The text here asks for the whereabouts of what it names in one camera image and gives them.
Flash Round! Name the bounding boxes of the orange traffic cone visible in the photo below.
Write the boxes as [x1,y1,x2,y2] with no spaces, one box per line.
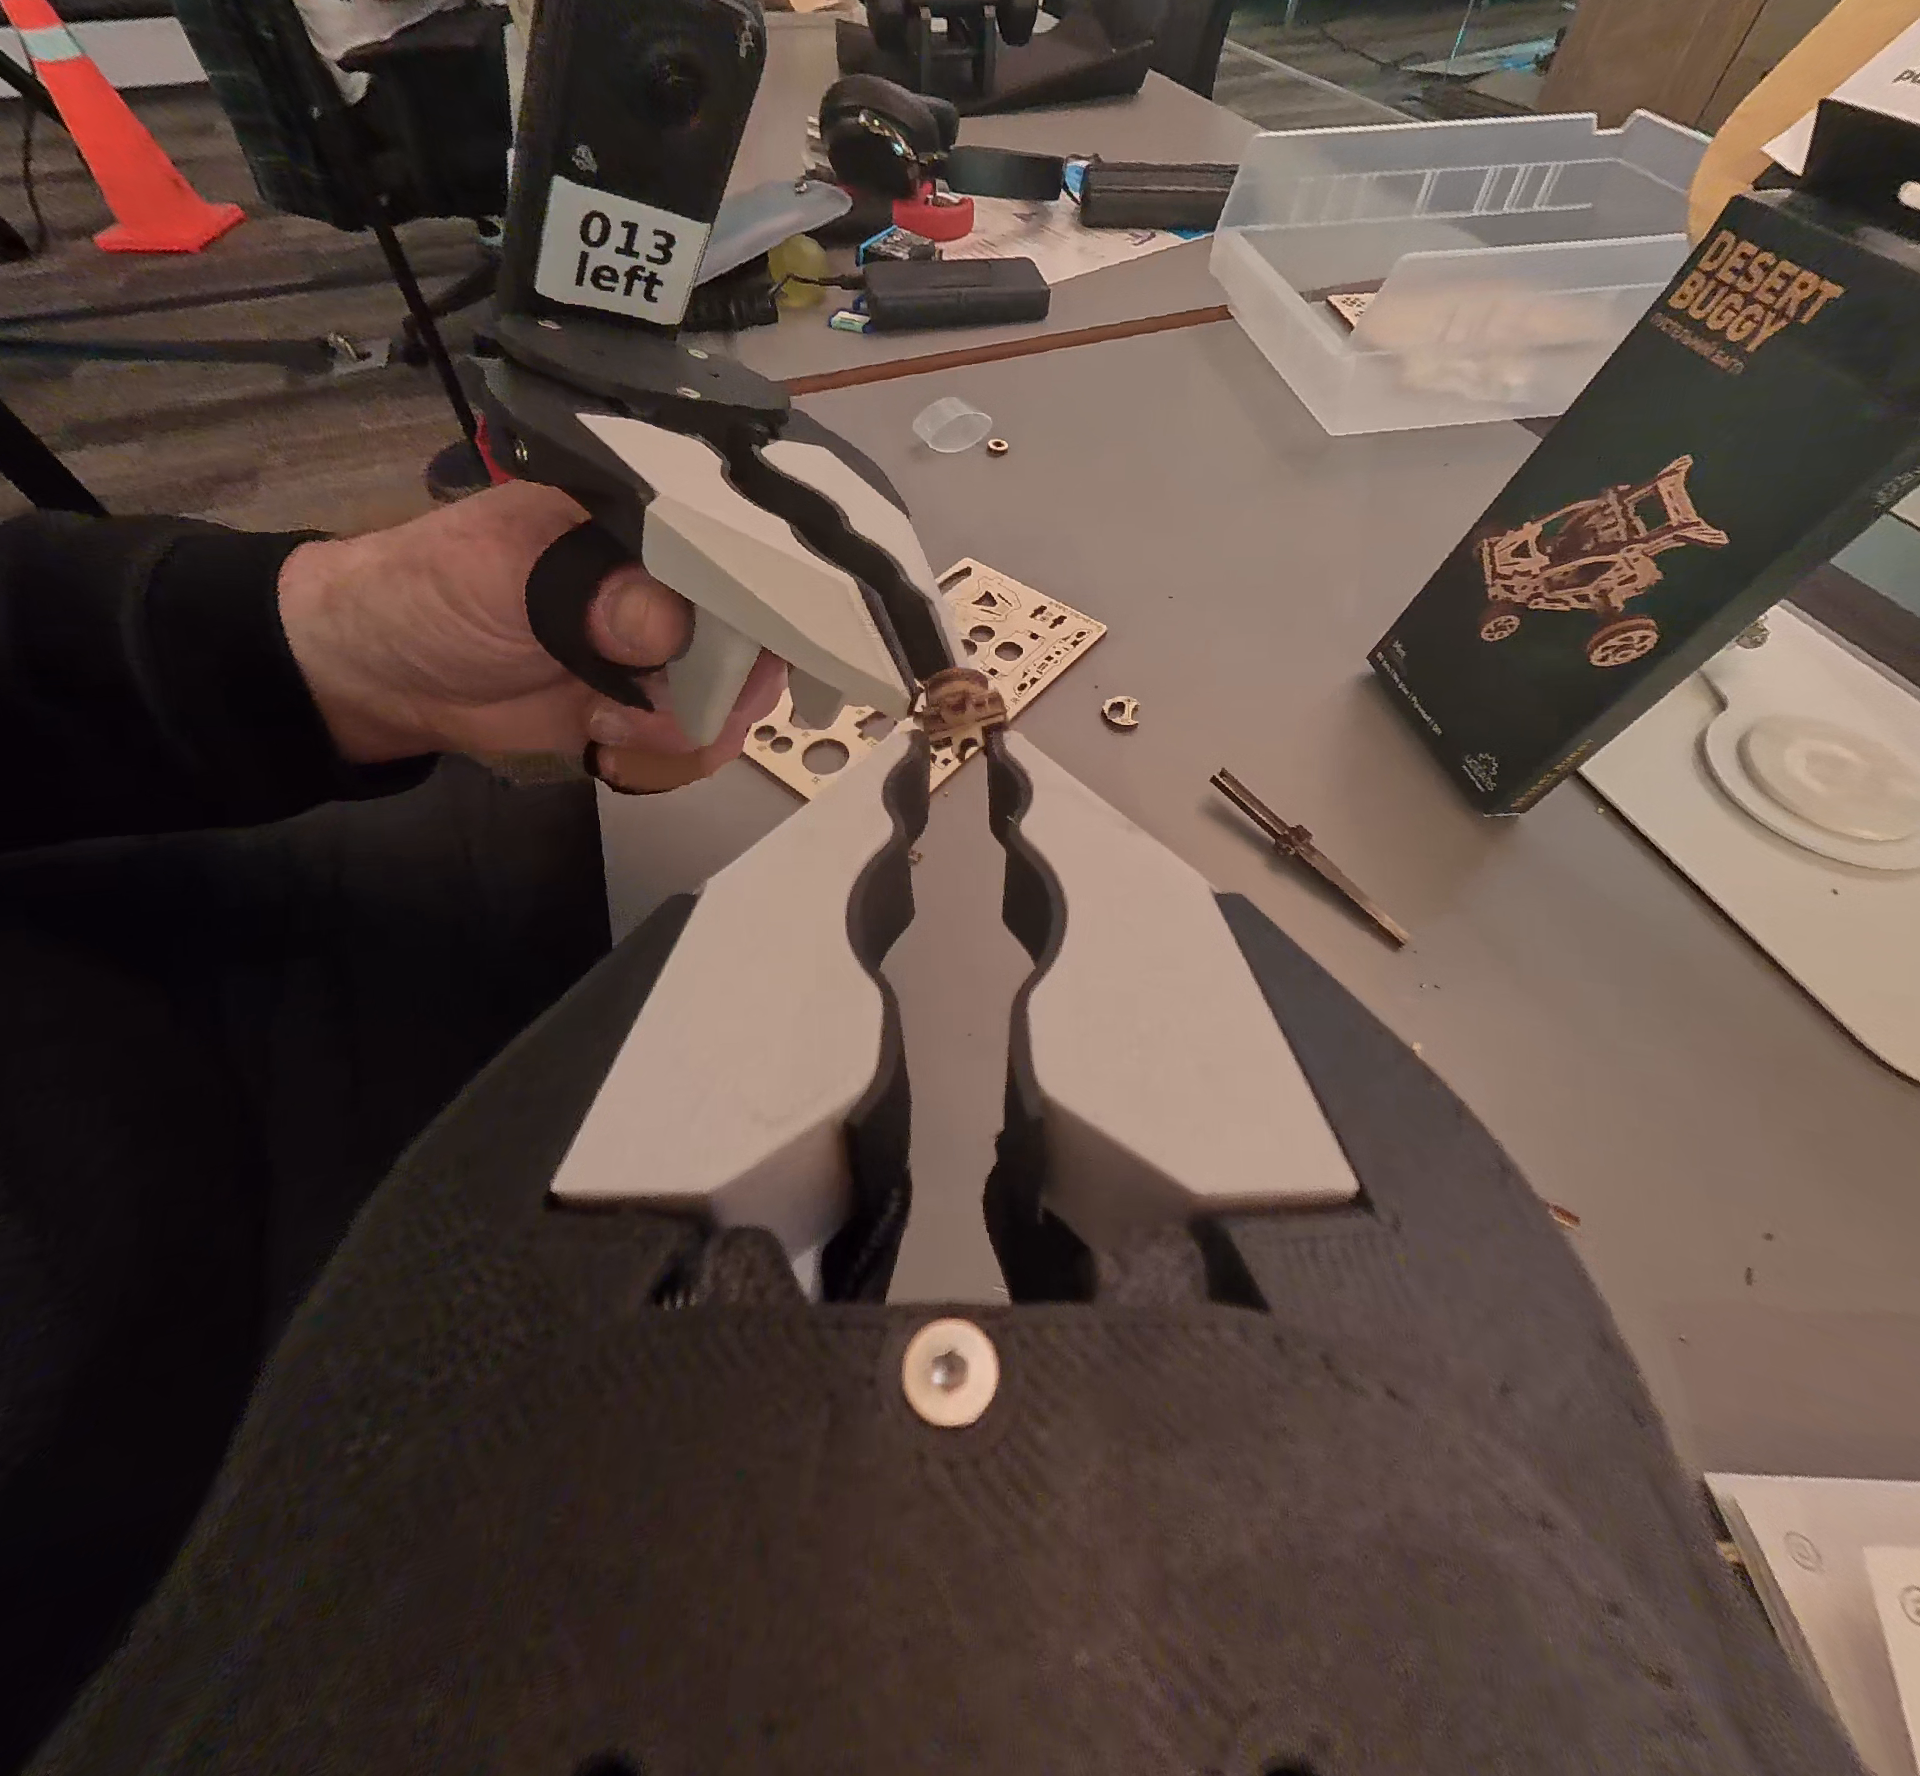
[0,0,248,256]

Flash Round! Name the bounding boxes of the white printed paper sheet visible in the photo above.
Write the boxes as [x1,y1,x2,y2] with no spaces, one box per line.
[1036,194,1187,264]

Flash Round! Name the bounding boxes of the person's left hand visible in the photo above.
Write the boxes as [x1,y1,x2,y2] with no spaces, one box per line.
[279,477,792,800]

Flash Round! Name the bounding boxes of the instruction booklet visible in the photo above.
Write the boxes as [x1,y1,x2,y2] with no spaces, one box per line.
[1700,1467,1920,1749]

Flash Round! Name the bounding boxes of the long wooden frame strip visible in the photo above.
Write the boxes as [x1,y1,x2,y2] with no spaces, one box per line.
[1209,769,1412,950]

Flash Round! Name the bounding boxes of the person's left forearm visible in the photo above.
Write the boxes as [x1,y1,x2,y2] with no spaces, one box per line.
[0,509,442,851]

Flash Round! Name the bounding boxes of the grey plastic panel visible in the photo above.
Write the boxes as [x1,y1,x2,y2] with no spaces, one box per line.
[696,178,858,293]

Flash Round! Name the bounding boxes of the clear plastic bin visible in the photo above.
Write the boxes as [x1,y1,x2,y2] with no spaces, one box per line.
[1207,110,1716,441]

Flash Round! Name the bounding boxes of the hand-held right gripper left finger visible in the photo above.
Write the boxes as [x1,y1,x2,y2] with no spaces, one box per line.
[552,733,926,1305]

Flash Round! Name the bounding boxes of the black pouch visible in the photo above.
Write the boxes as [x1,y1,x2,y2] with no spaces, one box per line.
[1080,156,1240,231]

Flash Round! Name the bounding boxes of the black red headphones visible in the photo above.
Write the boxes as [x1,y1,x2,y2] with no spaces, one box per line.
[815,71,978,246]

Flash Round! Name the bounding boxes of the printed instruction poster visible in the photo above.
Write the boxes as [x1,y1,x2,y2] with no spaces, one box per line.
[1763,51,1920,181]

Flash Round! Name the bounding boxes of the wooden parts sheet round holes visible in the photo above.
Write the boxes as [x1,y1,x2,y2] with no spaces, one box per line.
[740,552,1109,801]

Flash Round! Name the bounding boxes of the dark plaid cloth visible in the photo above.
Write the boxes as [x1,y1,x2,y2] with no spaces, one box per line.
[84,0,401,232]

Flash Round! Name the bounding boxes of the rounded wooden board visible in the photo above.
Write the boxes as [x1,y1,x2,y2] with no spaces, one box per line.
[1687,0,1920,206]

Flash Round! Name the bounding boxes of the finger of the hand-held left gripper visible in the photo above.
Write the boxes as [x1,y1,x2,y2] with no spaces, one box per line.
[732,432,965,682]
[575,410,926,726]

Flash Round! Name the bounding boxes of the dark model kit box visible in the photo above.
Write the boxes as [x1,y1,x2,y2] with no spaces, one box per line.
[1369,98,1920,818]

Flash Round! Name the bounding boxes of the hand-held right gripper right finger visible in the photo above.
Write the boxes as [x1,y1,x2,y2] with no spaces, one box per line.
[979,729,1366,1305]

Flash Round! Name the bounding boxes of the person's black clothing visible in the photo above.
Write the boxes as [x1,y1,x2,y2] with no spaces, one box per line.
[0,756,709,1776]

